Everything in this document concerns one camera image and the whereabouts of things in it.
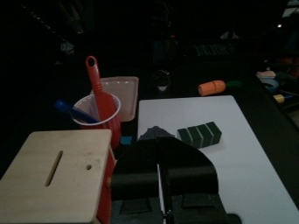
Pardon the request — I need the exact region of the small blue block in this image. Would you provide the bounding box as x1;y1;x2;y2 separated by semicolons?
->
119;136;135;145

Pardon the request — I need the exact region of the gray crumpled object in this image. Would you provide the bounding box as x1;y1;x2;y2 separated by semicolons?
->
138;125;177;141

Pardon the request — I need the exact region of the dark green sushi roll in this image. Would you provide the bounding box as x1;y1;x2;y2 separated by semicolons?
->
176;121;224;150

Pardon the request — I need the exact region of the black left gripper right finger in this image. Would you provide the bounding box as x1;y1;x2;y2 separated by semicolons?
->
157;136;232;224

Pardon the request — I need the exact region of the orange toy carrot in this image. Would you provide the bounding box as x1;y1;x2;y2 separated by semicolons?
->
197;80;245;97

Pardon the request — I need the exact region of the white cutting board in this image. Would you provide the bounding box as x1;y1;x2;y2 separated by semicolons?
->
137;94;299;224

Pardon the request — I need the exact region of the blue plastic utensil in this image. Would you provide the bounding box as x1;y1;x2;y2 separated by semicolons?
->
54;99;101;125

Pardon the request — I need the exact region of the wooden knife block with slot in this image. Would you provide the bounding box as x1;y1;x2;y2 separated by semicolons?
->
0;129;118;224

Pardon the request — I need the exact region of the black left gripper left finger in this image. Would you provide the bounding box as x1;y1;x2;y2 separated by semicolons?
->
110;136;165;224

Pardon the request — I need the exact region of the red plastic toy knife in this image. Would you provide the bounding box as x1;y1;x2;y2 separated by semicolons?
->
85;55;118;123

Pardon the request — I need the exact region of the pink translucent plastic plate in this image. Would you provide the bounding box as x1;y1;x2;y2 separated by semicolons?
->
90;76;141;123

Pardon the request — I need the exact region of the small yellow toy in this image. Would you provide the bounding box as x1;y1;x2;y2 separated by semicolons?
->
273;93;294;105

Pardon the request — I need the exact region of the black keyboard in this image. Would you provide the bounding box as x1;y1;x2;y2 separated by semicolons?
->
193;43;237;58

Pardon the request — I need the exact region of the small black cup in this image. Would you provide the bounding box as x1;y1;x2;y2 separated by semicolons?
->
151;68;174;92

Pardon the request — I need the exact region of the red plastic cup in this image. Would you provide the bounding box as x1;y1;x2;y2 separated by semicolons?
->
71;93;123;151

